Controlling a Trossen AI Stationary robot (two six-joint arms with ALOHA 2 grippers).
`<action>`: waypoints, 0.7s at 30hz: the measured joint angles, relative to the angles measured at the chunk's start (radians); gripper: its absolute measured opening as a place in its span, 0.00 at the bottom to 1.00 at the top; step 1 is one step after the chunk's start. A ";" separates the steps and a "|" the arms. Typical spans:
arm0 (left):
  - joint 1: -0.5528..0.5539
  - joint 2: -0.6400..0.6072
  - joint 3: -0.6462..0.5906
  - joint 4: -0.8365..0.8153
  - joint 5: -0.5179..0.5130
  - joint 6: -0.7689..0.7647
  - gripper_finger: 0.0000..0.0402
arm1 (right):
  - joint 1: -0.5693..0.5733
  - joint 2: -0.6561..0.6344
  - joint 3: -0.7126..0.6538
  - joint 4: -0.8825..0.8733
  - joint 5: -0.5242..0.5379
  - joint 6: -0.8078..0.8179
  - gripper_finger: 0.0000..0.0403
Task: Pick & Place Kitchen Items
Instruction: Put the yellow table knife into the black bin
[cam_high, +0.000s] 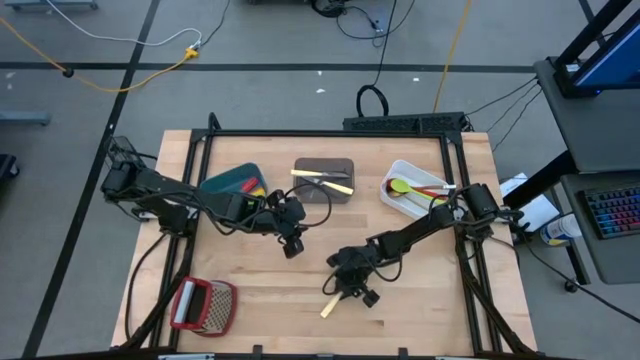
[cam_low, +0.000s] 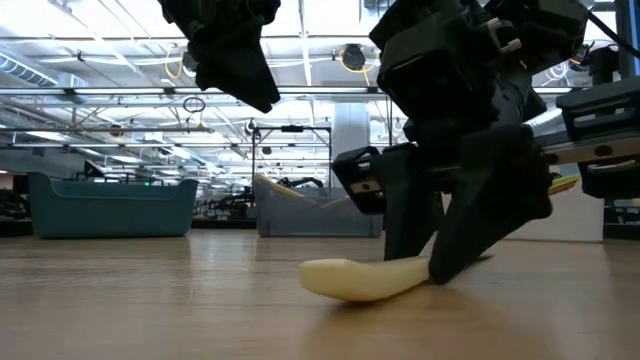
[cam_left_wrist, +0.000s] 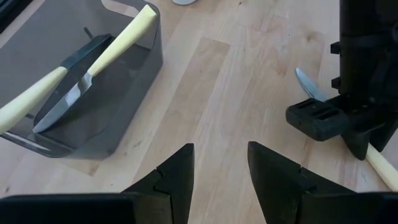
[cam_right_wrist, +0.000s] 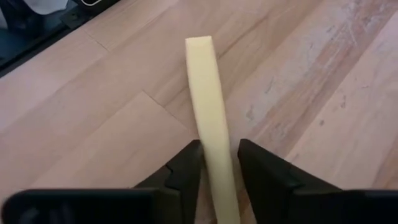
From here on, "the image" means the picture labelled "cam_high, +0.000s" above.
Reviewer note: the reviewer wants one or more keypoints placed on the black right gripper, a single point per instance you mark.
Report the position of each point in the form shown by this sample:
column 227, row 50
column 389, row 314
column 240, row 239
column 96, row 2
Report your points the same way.
column 352, row 265

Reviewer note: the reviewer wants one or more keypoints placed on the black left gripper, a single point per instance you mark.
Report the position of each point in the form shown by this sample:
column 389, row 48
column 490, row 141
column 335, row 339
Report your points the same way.
column 287, row 212

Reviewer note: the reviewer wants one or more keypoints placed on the yellow spatula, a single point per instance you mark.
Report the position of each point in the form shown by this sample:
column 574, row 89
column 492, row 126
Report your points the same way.
column 258, row 191

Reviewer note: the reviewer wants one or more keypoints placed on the red spatula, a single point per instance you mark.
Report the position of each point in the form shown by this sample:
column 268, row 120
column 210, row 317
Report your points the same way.
column 250, row 184

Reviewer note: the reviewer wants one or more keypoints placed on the green silicone spoon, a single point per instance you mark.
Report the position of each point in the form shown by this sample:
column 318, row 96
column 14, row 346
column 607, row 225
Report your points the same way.
column 400, row 186

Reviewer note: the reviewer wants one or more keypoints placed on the red silicone spoon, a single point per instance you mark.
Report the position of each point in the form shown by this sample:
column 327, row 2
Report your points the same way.
column 430, row 193

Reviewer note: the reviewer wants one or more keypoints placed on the white plastic bin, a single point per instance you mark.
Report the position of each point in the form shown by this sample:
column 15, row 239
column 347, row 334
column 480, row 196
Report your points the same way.
column 407, row 170

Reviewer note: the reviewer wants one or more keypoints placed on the brown wooden spoon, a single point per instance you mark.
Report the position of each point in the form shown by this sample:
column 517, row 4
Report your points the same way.
column 442, row 187

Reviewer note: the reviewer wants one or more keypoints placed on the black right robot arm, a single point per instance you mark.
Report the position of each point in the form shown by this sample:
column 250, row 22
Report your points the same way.
column 415, row 232

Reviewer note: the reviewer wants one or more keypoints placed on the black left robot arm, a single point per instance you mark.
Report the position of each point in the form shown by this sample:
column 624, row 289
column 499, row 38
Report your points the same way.
column 170, row 190

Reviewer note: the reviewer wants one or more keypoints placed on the grey translucent plastic bin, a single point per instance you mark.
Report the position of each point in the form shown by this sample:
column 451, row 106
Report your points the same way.
column 300, row 192

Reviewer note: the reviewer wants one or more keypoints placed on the teal plastic bin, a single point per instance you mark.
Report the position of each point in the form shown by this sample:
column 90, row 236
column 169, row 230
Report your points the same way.
column 230, row 180

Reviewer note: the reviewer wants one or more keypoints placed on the red metal box grater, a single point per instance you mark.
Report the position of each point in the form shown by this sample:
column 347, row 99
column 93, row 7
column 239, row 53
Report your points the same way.
column 205, row 305

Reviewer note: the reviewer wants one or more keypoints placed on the black perforated box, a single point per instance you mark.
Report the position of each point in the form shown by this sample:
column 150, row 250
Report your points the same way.
column 400, row 122

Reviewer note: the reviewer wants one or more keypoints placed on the white paper sheet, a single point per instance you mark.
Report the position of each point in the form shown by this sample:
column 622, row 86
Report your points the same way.
column 530, row 210

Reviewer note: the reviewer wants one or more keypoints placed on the black caster wheel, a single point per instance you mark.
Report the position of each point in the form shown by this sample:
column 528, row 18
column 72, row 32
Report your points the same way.
column 572, row 286
column 7, row 167

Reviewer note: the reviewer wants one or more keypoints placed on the grey keyboard tray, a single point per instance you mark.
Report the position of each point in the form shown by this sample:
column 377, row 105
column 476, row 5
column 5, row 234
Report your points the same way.
column 620, row 260

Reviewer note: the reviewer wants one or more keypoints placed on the backlit black keyboard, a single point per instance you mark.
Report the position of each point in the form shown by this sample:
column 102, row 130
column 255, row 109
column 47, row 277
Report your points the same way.
column 615, row 212

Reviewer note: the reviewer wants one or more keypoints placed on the grey side desk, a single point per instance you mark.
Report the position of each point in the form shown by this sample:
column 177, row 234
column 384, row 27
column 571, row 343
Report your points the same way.
column 590, row 130

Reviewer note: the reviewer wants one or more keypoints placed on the grey metal floor bar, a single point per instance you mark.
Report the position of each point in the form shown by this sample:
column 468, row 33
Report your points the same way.
column 25, row 118
column 50, row 4

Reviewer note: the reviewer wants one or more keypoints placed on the black monitor stand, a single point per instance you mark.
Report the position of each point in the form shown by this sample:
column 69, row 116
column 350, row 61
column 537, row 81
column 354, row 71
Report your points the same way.
column 565, row 80

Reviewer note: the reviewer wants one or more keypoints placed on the blue-screen monitor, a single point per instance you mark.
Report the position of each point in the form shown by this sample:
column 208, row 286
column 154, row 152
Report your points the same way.
column 617, row 60

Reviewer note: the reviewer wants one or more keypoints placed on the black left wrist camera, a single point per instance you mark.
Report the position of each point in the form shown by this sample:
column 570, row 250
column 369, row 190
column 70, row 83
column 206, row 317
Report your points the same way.
column 293, row 248

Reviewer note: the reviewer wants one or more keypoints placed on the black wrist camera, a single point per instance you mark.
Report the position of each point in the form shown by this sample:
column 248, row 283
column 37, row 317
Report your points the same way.
column 371, row 298
column 293, row 248

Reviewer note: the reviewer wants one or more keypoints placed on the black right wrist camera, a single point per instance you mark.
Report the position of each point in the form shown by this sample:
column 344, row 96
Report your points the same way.
column 371, row 298

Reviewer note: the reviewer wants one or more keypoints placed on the black metal table frame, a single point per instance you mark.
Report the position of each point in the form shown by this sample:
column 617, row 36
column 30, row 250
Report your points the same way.
column 325, row 134

